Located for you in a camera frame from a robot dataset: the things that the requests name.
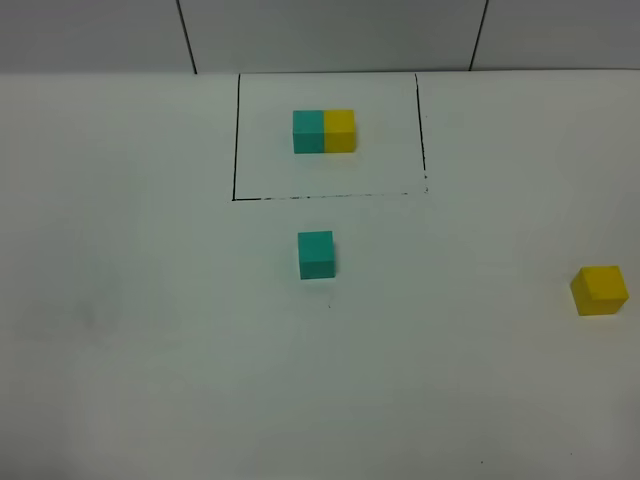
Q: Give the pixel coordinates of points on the template yellow cube block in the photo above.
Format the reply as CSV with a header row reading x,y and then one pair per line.
x,y
339,131

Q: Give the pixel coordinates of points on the template teal cube block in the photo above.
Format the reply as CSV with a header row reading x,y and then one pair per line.
x,y
308,131

